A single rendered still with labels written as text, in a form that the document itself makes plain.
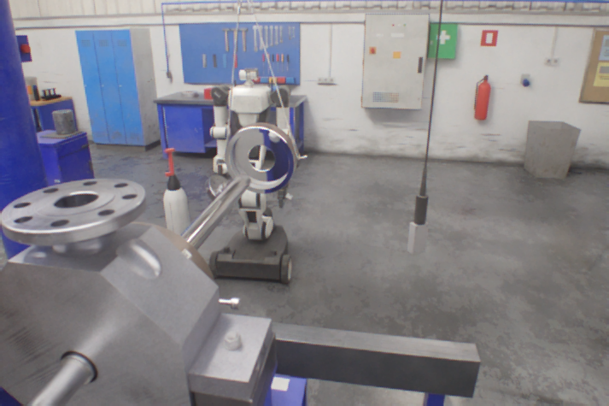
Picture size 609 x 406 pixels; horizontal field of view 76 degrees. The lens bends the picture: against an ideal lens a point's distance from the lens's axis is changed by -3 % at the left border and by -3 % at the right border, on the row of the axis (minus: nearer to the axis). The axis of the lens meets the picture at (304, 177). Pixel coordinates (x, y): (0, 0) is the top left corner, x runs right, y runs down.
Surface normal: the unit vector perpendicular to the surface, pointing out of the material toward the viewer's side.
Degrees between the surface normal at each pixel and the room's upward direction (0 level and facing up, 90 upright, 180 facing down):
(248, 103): 90
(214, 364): 0
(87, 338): 90
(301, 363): 90
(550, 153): 93
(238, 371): 0
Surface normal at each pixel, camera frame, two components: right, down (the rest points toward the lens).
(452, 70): -0.19, 0.33
